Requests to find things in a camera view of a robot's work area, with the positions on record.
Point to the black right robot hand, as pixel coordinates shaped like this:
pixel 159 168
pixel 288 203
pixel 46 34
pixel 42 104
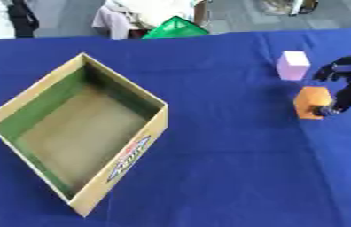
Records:
pixel 350 94

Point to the tan cardboard box green inside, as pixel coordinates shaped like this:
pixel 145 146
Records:
pixel 80 130

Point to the orange hexagonal block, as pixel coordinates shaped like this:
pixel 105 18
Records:
pixel 311 99

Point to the pink rectangular block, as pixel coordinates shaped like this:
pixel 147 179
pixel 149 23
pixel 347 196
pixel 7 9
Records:
pixel 292 65

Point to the tan bag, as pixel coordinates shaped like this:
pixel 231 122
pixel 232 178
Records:
pixel 287 6

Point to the chair with pale cloth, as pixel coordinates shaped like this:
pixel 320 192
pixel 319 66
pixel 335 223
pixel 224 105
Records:
pixel 132 14

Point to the person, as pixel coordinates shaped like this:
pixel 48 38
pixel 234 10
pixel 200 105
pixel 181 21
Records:
pixel 22 17

